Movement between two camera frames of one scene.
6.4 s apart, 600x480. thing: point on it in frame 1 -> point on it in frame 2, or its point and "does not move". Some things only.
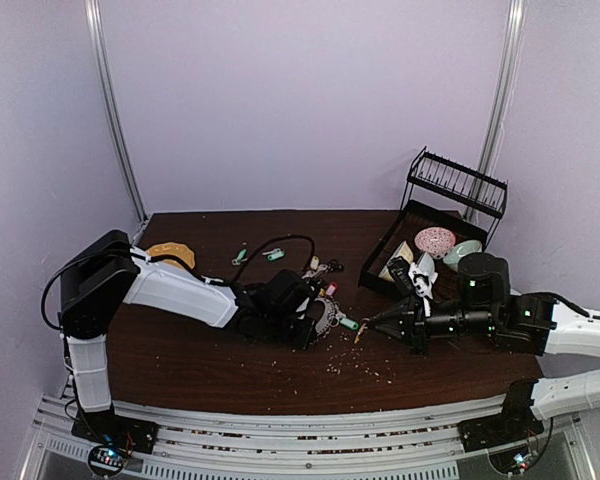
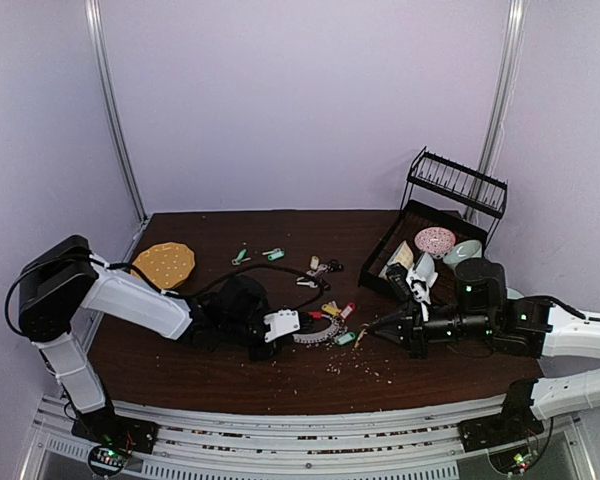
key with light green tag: x=275 y=254 does not move
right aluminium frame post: x=503 y=92 does not move
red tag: x=331 y=289 -> x=349 y=308
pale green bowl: x=452 y=257 does not move
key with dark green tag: x=241 y=257 does not move
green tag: x=347 y=323 -> x=347 y=338
